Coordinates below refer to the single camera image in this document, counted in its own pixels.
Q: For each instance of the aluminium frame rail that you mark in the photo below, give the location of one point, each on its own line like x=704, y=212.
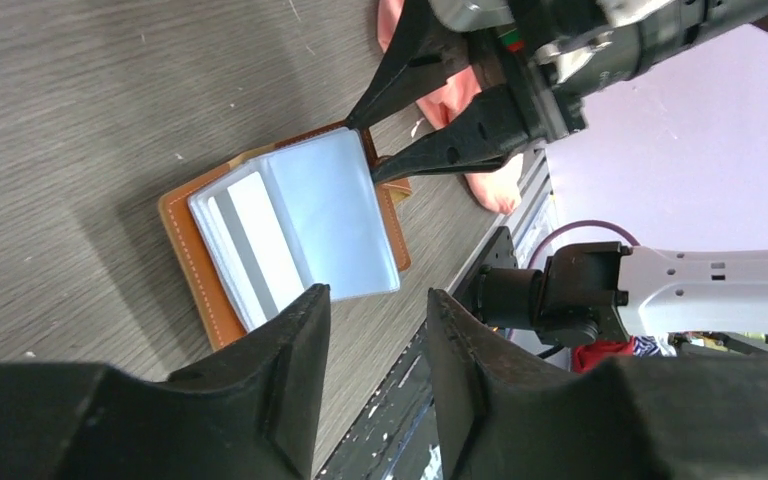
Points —
x=532, y=221

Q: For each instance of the white card in holder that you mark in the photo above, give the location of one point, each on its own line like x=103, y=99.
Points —
x=239, y=217

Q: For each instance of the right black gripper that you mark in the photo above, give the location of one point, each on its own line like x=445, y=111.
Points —
x=537, y=61

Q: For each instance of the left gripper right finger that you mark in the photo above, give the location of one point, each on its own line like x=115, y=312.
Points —
x=503, y=413

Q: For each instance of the brown leather card holder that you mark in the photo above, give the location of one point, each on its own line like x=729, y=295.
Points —
x=203, y=267

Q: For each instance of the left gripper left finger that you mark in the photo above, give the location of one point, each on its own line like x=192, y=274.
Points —
x=247, y=411

